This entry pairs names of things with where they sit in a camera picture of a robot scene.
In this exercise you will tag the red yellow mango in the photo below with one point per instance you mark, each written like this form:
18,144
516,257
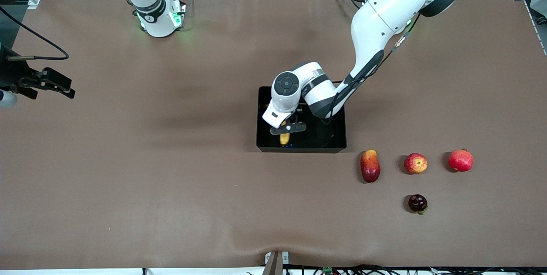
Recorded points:
370,167

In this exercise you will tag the red yellow apple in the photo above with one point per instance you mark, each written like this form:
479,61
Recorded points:
415,163

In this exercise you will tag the metal bracket at table edge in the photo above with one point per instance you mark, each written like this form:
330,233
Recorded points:
275,264

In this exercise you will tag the red pomegranate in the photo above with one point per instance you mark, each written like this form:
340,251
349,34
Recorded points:
461,160

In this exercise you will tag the black plastic tray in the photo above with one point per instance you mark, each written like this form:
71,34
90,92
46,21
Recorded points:
333,138

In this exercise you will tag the yellow banana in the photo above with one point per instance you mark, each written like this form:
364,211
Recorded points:
284,139

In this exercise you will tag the table cover mat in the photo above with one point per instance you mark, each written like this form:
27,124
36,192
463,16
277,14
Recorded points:
171,181

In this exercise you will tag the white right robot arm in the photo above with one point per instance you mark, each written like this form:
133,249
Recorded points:
149,10

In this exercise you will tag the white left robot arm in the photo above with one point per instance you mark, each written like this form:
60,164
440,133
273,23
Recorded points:
384,10

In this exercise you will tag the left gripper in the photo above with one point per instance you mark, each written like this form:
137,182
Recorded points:
293,118

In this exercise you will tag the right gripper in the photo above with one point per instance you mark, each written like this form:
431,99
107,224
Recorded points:
11,74

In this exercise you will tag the dark purple mangosteen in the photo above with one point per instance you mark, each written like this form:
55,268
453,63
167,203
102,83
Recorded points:
417,203

